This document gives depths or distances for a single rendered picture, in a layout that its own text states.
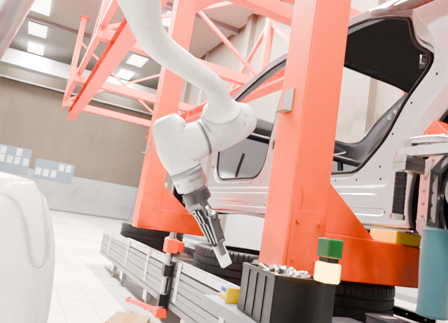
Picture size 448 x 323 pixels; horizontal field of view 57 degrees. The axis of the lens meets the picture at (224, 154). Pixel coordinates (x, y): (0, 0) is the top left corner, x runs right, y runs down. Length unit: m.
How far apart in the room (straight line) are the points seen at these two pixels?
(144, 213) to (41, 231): 2.76
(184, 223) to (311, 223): 1.96
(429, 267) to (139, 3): 1.08
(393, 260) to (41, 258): 1.47
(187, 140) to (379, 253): 0.93
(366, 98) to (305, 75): 5.79
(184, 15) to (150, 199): 1.52
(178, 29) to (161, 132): 2.49
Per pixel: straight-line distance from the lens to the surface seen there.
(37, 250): 0.48
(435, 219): 1.62
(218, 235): 1.15
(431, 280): 1.41
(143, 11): 0.87
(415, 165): 1.42
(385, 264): 1.75
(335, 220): 1.58
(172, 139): 1.09
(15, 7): 0.77
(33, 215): 0.48
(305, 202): 1.48
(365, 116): 7.22
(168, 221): 3.29
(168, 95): 3.36
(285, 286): 0.95
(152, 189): 3.24
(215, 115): 1.10
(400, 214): 1.37
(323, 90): 1.58
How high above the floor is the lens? 0.66
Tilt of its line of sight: 9 degrees up
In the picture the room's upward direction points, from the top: 9 degrees clockwise
